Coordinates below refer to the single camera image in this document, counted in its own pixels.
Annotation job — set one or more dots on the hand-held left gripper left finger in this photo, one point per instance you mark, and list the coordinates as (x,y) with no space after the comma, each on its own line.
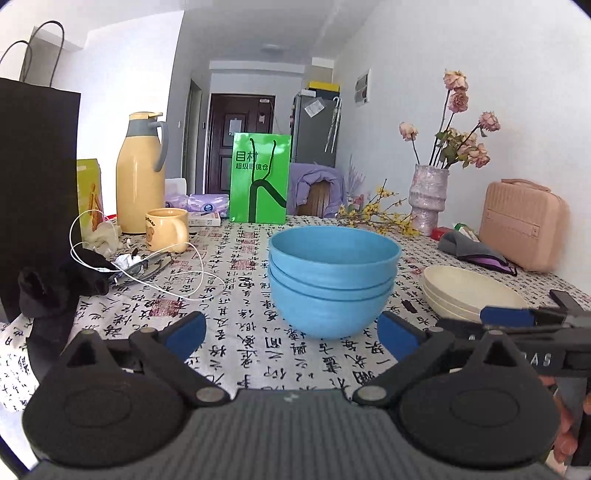
(185,331)

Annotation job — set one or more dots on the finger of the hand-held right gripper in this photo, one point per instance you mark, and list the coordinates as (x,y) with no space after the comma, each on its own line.
(531,335)
(505,316)

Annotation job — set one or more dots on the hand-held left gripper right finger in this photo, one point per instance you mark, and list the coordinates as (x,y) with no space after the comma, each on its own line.
(399,333)

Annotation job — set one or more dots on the cream plate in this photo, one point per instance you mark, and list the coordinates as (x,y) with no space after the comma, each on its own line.
(431,299)
(471,286)
(443,314)

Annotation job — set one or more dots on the blue bowl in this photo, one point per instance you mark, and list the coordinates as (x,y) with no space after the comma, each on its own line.
(332,254)
(328,318)
(323,291)

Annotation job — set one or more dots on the person's right hand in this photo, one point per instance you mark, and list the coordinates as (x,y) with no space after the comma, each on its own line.
(565,429)

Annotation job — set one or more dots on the black phone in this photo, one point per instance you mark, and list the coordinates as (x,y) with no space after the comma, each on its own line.
(570,302)

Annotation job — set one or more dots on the grey cloth pouch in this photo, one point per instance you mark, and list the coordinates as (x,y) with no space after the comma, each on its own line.
(471,251)

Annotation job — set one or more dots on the eyeglasses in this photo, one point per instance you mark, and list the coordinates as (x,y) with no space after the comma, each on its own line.
(147,266)

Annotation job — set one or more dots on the pink hard case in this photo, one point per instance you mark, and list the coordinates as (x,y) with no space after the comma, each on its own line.
(521,226)

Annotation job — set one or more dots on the yellow mug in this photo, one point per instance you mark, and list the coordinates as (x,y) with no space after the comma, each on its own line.
(164,230)

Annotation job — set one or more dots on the white flat box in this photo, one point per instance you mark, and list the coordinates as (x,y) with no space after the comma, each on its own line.
(203,220)

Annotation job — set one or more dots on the yellow flower branch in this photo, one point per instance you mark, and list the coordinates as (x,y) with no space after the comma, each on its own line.
(388,217)

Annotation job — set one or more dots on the crumpled white plastic wrap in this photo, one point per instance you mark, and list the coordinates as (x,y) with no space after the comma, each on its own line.
(105,237)

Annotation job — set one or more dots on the purple tissue pack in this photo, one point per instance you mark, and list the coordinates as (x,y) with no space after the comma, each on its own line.
(176,194)
(207,203)

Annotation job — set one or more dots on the pale pink ceramic vase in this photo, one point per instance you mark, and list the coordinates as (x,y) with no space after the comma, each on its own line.
(428,198)

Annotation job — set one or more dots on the black cloth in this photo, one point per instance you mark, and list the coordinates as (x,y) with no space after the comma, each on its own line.
(51,295)

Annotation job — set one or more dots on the yellow thermos jug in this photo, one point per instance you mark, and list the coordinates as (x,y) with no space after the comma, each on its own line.
(138,184)

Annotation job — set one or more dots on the wooden chair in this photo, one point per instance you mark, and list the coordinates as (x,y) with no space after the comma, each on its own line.
(319,198)

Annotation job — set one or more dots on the green paper bag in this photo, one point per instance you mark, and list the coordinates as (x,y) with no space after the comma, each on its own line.
(258,184)

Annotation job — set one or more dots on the yellow-green snack box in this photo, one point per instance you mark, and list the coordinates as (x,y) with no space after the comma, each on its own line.
(87,198)

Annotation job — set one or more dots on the dried pink roses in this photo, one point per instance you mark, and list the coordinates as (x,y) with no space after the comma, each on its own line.
(461,143)

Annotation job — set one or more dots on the purple jacket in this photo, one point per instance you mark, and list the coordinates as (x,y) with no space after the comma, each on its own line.
(309,175)

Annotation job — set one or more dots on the dark brown door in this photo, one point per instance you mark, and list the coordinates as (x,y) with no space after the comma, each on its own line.
(221,152)

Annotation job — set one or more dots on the black paper bag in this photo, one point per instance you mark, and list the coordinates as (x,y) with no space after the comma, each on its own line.
(37,184)

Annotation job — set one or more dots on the white umbrella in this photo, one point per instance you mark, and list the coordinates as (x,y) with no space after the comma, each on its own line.
(333,124)

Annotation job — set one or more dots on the grey fridge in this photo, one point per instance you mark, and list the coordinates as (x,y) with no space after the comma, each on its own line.
(314,129)

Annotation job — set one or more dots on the yellow box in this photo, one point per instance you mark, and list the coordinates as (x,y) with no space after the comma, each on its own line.
(323,86)

